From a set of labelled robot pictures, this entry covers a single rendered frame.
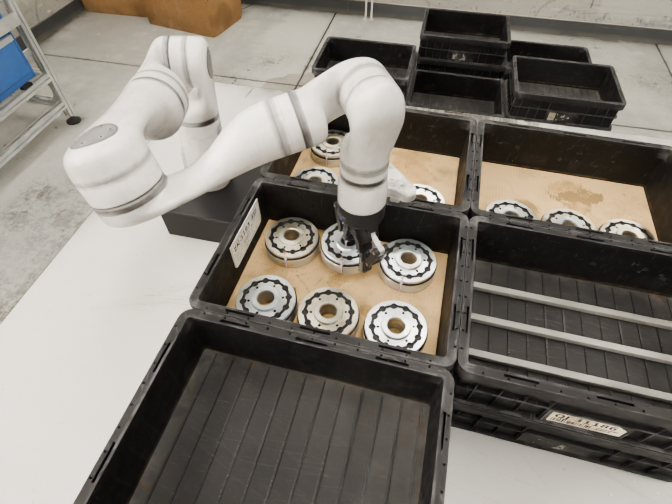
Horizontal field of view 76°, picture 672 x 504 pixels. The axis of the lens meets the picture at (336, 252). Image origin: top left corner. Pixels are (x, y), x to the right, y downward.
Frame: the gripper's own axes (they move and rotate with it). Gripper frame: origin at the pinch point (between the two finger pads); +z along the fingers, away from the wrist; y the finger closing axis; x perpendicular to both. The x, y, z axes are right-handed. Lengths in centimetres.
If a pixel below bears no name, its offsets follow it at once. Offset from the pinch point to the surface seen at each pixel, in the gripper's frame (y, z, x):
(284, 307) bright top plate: 2.3, 1.6, -15.8
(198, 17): -294, 73, 51
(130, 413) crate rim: 10.8, -5.4, -40.7
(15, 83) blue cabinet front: -213, 52, -65
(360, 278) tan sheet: 2.0, 4.4, -0.5
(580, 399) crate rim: 38.0, -5.5, 9.7
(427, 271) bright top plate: 8.3, 1.5, 9.5
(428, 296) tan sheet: 11.4, 4.4, 8.0
